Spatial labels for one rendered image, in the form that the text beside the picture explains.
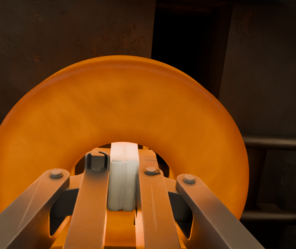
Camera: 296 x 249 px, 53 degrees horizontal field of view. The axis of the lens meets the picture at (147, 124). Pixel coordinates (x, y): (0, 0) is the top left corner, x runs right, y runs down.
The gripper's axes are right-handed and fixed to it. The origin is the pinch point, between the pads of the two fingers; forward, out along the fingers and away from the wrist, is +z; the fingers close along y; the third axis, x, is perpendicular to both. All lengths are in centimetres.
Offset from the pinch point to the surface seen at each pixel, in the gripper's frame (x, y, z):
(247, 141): -0.4, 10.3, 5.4
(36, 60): 4.6, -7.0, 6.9
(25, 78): 3.1, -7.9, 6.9
